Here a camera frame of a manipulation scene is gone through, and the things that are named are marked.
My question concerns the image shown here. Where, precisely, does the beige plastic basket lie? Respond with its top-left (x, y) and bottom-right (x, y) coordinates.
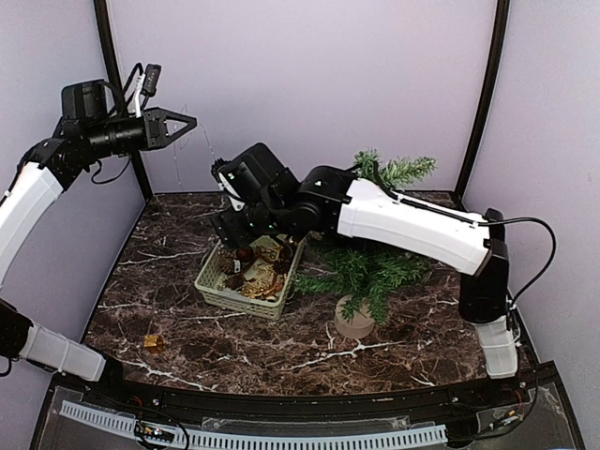
top-left (194, 235), bottom-right (306, 321)

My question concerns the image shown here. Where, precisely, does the wooden tree base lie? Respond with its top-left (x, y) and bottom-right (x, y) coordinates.
top-left (334, 295), bottom-right (375, 339)

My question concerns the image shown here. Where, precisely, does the fairy light string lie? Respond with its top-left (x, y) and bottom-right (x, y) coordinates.
top-left (171, 105), bottom-right (221, 193)

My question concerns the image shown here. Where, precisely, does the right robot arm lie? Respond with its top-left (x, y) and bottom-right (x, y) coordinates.
top-left (210, 142), bottom-right (518, 407)

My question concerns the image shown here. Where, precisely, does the gold gift box ornament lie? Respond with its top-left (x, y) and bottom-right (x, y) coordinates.
top-left (143, 335), bottom-right (165, 354)

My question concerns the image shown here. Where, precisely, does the brown pine cone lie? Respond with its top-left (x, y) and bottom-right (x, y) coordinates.
top-left (219, 256), bottom-right (242, 276)

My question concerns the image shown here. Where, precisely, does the white cable duct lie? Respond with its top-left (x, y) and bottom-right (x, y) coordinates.
top-left (58, 400), bottom-right (448, 449)

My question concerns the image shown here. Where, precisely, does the left black frame post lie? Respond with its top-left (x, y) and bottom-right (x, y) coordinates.
top-left (93, 0), bottom-right (154, 201)

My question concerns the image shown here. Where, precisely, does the gold ornaments pile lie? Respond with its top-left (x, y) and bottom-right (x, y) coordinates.
top-left (219, 245), bottom-right (294, 301)

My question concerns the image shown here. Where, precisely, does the small green christmas tree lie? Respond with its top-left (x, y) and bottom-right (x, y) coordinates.
top-left (294, 149), bottom-right (437, 323)

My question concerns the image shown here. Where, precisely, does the black frame post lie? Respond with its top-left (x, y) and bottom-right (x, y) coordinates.
top-left (452, 0), bottom-right (511, 206)
top-left (93, 0), bottom-right (154, 201)

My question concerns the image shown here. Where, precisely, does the red ball ornament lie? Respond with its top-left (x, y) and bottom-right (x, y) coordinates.
top-left (235, 247), bottom-right (254, 263)

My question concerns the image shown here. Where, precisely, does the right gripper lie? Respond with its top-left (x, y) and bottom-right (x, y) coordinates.
top-left (209, 200), bottom-right (289, 251)

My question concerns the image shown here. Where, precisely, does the right black frame post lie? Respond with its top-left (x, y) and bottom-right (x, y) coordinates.
top-left (452, 0), bottom-right (511, 206)

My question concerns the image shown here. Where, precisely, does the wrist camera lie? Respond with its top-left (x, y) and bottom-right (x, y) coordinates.
top-left (141, 64), bottom-right (162, 98)
top-left (211, 158), bottom-right (245, 212)

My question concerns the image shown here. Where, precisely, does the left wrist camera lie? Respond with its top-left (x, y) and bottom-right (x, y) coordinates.
top-left (141, 64), bottom-right (162, 98)

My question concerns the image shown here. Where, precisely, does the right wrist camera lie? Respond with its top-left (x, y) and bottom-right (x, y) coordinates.
top-left (211, 158), bottom-right (245, 212)

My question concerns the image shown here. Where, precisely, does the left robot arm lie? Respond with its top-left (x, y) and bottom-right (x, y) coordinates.
top-left (1, 80), bottom-right (197, 409)

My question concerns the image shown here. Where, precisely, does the black front rail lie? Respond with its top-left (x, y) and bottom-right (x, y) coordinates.
top-left (83, 362), bottom-right (559, 424)

